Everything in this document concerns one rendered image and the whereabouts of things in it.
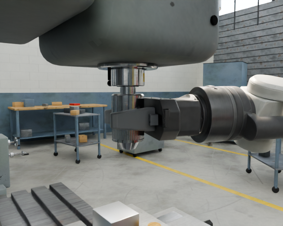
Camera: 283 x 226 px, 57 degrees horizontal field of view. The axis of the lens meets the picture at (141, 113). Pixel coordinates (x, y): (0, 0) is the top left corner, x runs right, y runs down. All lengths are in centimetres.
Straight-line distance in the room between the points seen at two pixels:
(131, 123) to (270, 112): 22
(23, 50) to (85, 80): 172
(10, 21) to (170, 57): 17
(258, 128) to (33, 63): 680
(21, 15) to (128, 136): 19
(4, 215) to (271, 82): 73
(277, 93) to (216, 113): 10
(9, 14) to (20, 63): 673
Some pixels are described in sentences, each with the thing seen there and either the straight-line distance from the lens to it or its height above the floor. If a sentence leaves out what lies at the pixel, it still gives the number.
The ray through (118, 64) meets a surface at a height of 131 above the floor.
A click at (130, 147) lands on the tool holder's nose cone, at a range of 37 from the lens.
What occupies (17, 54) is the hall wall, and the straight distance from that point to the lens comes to 701.
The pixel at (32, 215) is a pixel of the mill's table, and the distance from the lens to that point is 82.
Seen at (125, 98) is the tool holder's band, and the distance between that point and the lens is 35.
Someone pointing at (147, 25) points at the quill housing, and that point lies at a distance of 28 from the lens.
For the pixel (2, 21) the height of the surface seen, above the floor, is 134.
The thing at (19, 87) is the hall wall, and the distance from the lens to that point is 696.
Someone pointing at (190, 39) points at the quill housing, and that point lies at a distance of 32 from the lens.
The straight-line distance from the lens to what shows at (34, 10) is 25.
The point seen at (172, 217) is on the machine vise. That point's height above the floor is 100.
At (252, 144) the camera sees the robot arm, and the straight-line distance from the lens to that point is 47.
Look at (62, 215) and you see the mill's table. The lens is 80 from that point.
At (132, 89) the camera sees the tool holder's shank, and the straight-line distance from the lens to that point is 37.
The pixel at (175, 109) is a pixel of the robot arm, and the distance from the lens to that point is 34.
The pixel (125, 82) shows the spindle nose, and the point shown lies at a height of 128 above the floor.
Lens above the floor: 128
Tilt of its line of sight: 5 degrees down
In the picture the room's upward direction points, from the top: straight up
